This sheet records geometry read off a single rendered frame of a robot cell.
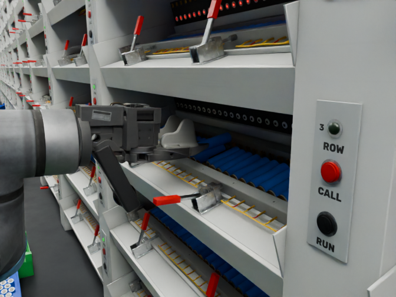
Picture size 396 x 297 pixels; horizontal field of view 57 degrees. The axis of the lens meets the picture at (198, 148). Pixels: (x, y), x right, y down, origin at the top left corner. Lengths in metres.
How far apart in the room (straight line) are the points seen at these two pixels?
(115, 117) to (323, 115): 0.32
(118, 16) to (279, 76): 0.60
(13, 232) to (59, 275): 0.86
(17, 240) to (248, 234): 0.30
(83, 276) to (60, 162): 0.88
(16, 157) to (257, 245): 0.30
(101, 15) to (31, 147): 0.46
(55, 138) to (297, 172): 0.30
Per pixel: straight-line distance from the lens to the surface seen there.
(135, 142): 0.53
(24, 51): 2.95
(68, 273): 1.38
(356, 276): 0.31
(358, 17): 0.29
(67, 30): 1.57
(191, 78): 0.48
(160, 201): 0.47
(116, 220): 0.94
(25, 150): 0.49
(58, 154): 0.49
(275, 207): 0.43
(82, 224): 1.47
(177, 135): 0.56
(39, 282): 1.36
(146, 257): 0.80
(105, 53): 0.87
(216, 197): 0.51
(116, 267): 1.00
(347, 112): 0.28
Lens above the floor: 0.68
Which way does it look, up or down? 13 degrees down
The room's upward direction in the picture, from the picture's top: straight up
